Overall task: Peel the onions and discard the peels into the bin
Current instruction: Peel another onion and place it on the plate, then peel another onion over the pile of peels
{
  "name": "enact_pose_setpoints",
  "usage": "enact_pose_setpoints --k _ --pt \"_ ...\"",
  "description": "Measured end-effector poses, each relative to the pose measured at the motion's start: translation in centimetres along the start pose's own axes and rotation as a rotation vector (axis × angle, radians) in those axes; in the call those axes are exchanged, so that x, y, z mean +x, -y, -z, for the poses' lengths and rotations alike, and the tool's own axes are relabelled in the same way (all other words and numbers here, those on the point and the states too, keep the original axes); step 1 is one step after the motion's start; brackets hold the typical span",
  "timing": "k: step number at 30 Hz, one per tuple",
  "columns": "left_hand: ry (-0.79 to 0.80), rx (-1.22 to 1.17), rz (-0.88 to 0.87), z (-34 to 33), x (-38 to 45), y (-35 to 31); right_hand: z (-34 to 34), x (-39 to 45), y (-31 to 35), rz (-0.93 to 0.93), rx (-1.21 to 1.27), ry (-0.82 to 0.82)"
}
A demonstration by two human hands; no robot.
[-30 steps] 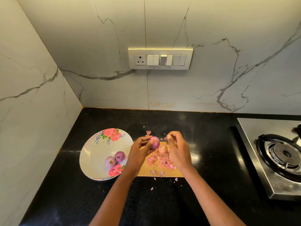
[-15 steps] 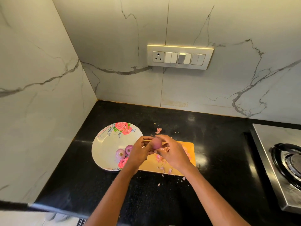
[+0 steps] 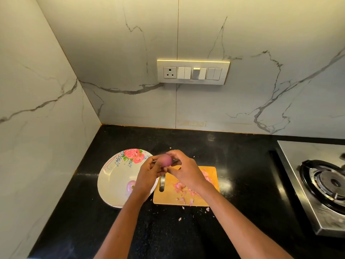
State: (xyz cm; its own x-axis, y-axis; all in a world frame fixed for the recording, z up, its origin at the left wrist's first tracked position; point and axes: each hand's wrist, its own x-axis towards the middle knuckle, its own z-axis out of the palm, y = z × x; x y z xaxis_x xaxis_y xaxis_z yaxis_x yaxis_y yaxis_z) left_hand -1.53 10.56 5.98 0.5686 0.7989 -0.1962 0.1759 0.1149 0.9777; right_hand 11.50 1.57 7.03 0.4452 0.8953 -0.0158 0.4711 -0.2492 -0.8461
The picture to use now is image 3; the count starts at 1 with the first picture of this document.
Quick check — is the person's right hand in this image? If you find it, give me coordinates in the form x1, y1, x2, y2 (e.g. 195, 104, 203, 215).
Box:
163, 149, 209, 193

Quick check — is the person's left hand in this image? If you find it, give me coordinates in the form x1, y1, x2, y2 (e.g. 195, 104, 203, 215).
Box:
132, 155, 164, 202

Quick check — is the pile of onion peels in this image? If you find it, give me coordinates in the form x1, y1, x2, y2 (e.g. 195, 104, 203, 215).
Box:
174, 170, 212, 222

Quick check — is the person's left forearm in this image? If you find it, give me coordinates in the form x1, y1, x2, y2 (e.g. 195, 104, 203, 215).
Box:
94, 192, 152, 259

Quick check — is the person's right forearm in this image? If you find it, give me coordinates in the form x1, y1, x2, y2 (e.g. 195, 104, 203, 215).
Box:
195, 184, 294, 259

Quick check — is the wooden cutting board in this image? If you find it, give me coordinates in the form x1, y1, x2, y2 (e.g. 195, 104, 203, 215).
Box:
153, 165, 221, 207

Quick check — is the black stone countertop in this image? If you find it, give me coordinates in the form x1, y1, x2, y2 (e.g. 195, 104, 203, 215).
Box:
28, 124, 345, 259

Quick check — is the white floral plate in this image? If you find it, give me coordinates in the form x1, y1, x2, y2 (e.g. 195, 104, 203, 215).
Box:
97, 148, 160, 209

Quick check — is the stainless steel gas stove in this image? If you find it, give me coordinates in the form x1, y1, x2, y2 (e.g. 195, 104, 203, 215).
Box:
276, 140, 345, 238

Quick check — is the black stove burner grate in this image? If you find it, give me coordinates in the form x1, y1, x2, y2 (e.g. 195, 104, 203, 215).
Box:
300, 159, 345, 215

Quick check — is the white wall switch panel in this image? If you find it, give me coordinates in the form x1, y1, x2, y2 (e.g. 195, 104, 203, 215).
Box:
157, 58, 231, 86

